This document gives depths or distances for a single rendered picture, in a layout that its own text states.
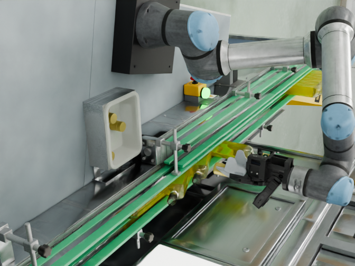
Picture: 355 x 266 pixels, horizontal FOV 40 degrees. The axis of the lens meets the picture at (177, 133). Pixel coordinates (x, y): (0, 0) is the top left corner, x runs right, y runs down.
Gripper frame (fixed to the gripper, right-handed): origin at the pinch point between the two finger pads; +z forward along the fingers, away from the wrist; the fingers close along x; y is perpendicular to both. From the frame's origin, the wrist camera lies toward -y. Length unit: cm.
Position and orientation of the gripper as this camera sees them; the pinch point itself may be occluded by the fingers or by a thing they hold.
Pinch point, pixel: (223, 168)
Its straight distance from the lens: 142.3
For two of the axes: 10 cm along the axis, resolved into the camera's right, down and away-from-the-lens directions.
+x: -5.3, 3.2, -7.8
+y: 0.0, -9.3, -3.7
